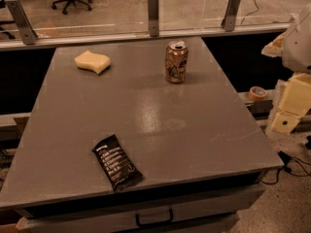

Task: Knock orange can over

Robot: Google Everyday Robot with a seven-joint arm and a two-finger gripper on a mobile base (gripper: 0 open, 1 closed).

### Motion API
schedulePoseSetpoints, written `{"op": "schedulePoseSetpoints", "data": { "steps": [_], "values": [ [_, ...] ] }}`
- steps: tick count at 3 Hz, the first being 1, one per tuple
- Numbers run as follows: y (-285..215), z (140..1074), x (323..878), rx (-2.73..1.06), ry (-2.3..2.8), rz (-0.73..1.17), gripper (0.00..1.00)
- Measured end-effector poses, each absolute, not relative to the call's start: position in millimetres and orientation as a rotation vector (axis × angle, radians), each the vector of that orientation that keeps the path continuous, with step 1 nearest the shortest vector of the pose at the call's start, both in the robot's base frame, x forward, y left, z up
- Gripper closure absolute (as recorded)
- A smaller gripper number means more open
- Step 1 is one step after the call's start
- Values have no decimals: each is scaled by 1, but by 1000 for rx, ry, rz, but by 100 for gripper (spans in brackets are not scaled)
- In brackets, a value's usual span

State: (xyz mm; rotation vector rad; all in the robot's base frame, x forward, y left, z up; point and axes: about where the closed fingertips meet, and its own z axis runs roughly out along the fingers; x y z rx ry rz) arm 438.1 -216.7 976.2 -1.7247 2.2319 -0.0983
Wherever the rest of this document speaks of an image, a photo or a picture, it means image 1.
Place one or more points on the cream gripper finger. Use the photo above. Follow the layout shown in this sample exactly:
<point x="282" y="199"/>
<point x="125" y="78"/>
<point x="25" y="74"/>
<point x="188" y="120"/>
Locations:
<point x="291" y="102"/>
<point x="274" y="48"/>

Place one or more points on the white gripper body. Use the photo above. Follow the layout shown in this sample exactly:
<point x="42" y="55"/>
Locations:
<point x="298" y="46"/>

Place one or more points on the orange soda can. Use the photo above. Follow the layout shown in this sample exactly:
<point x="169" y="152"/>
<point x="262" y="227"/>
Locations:
<point x="176" y="59"/>

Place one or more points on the orange tape roll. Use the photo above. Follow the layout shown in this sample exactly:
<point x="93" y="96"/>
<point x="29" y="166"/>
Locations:
<point x="257" y="93"/>

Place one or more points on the grey table drawer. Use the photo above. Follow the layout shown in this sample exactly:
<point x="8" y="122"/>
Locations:
<point x="208" y="212"/>

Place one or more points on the yellow sponge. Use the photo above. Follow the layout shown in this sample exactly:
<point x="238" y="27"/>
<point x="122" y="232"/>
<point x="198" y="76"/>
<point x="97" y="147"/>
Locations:
<point x="91" y="61"/>

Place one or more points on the black snack bar wrapper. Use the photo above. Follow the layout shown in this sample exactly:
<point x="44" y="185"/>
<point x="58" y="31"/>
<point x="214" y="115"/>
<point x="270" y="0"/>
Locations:
<point x="117" y="166"/>

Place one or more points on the right metal glass bracket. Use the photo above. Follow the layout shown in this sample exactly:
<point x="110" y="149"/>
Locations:
<point x="228" y="23"/>

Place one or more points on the metal glass bracket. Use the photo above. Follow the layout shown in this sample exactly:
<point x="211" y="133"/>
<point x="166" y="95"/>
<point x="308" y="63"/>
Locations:
<point x="228" y="23"/>
<point x="153" y="11"/>
<point x="26" y="32"/>

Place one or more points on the middle metal glass bracket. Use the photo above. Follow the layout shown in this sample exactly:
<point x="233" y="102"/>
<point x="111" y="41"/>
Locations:
<point x="153" y="11"/>

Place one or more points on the black drawer handle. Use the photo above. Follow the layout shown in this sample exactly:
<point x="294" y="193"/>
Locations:
<point x="154" y="218"/>

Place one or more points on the left metal glass bracket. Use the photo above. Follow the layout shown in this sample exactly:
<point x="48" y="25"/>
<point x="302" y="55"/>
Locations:
<point x="26" y="32"/>

